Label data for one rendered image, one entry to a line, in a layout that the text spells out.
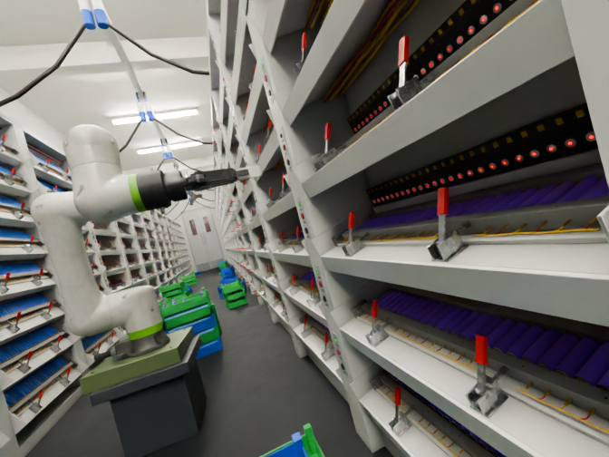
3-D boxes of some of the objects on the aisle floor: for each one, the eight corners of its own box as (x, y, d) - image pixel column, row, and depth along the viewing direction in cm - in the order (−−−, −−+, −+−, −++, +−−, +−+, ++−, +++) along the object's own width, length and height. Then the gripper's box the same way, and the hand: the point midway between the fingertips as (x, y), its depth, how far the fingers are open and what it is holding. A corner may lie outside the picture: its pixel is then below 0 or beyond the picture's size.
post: (372, 452, 78) (197, -207, 75) (356, 432, 87) (198, -159, 84) (430, 420, 84) (269, -192, 81) (410, 403, 93) (264, -149, 90)
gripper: (175, 205, 78) (260, 188, 85) (167, 198, 65) (268, 179, 72) (169, 179, 78) (254, 163, 85) (159, 166, 65) (260, 150, 72)
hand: (248, 172), depth 77 cm, fingers closed
